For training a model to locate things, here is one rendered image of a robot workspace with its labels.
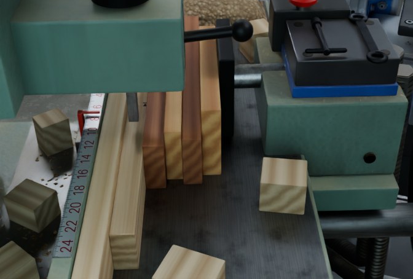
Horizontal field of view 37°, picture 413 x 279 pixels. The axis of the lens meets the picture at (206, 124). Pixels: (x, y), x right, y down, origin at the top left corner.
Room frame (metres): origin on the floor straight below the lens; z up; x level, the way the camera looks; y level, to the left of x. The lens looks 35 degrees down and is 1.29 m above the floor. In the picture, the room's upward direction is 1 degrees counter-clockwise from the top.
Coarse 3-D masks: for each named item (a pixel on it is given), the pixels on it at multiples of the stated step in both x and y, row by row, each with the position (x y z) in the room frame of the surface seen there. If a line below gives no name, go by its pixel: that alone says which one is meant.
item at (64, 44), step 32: (32, 0) 0.49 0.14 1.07; (64, 0) 0.49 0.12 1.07; (160, 0) 0.48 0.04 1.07; (32, 32) 0.45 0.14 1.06; (64, 32) 0.45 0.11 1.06; (96, 32) 0.45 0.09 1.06; (128, 32) 0.45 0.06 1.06; (160, 32) 0.45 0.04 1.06; (32, 64) 0.45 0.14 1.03; (64, 64) 0.45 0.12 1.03; (96, 64) 0.45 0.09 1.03; (128, 64) 0.45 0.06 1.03; (160, 64) 0.45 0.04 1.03
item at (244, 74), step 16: (224, 48) 0.54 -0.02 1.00; (224, 64) 0.51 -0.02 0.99; (256, 64) 0.56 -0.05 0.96; (272, 64) 0.56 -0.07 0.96; (224, 80) 0.51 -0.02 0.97; (240, 80) 0.54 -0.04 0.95; (256, 80) 0.54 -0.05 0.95; (224, 96) 0.51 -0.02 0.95; (224, 112) 0.51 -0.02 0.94; (224, 128) 0.51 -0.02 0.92
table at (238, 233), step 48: (240, 96) 0.59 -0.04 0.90; (240, 144) 0.50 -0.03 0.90; (192, 192) 0.43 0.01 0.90; (240, 192) 0.43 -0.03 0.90; (336, 192) 0.47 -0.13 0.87; (384, 192) 0.47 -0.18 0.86; (144, 240) 0.37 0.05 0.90; (192, 240) 0.37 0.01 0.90; (240, 240) 0.37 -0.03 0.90; (288, 240) 0.37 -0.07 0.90
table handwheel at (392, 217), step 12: (408, 180) 0.61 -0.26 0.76; (408, 192) 0.60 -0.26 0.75; (396, 204) 0.49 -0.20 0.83; (408, 204) 0.49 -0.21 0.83; (324, 216) 0.48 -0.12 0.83; (336, 216) 0.48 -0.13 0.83; (348, 216) 0.48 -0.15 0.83; (360, 216) 0.48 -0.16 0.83; (372, 216) 0.48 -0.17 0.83; (384, 216) 0.47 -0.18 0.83; (396, 216) 0.47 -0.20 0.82; (408, 216) 0.47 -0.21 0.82; (324, 228) 0.47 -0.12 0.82; (336, 228) 0.47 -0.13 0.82; (348, 228) 0.47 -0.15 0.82; (360, 228) 0.47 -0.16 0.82; (372, 228) 0.47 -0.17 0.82; (384, 228) 0.47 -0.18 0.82; (396, 228) 0.47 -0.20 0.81; (408, 228) 0.47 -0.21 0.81
